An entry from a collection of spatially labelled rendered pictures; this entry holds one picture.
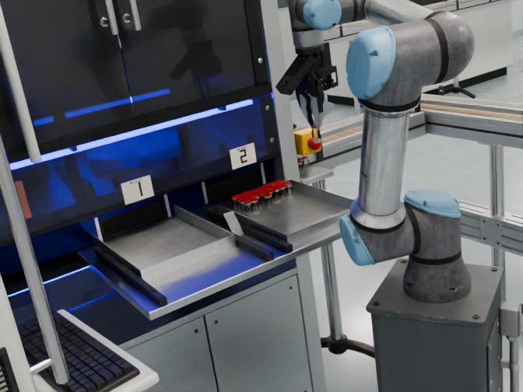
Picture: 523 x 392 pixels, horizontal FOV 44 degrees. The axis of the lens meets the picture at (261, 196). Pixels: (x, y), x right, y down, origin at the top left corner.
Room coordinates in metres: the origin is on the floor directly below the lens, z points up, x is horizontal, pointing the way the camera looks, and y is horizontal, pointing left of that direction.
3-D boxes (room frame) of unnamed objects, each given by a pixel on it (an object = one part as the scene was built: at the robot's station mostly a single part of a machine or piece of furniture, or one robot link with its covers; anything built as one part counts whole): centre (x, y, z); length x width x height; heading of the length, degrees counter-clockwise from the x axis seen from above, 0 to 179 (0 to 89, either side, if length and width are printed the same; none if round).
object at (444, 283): (1.31, -0.37, 0.84); 0.15 x 0.15 x 0.10
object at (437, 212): (1.31, -0.36, 0.96); 0.13 x 0.12 x 0.14; 102
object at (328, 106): (1.63, -0.19, 1.17); 0.06 x 0.03 x 0.09; 124
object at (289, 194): (1.76, -0.01, 0.90); 0.18 x 0.02 x 0.05; 121
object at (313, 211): (1.66, -0.07, 0.90); 0.34 x 0.26 x 0.04; 31
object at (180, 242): (1.58, 0.28, 0.90); 0.34 x 0.26 x 0.04; 31
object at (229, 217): (1.54, 0.06, 0.91); 0.14 x 0.03 x 0.06; 32
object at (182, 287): (1.61, 0.10, 0.87); 0.70 x 0.48 x 0.02; 121
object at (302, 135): (1.99, -0.16, 1.00); 0.08 x 0.07 x 0.07; 31
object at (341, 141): (2.26, -0.34, 0.92); 0.69 x 0.16 x 0.16; 121
